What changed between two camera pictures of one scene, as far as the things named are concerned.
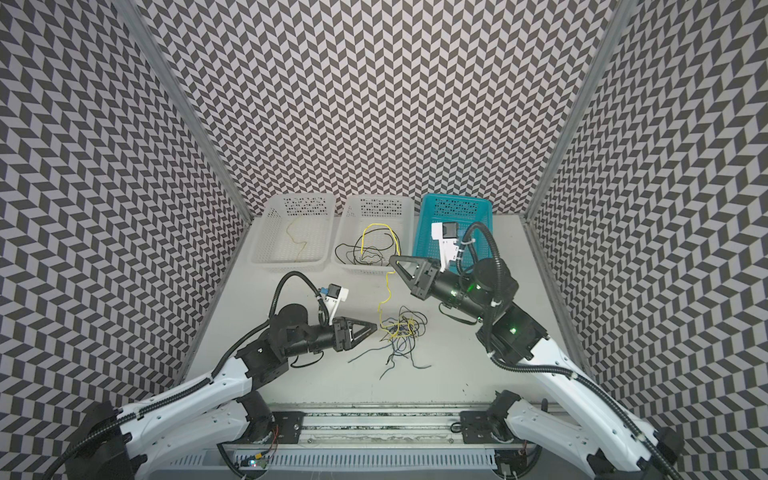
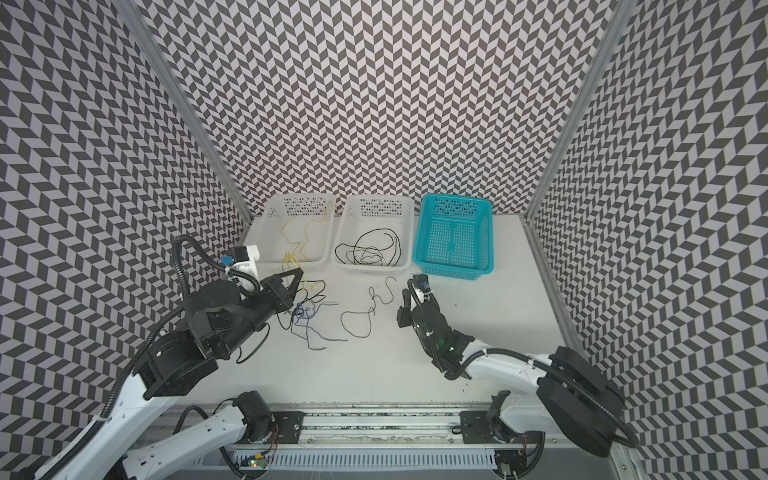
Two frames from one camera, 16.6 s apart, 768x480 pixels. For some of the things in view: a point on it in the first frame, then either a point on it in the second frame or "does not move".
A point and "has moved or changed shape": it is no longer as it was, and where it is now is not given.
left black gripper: [342, 326] -> [277, 289]
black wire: [358, 247] does not move
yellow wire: [384, 225] -> [299, 244]
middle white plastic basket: [372, 229] does not move
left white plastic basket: [294, 232] does not move
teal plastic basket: [463, 209] does not move
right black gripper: [429, 279] -> [421, 313]
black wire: [400, 332] has moved or changed shape
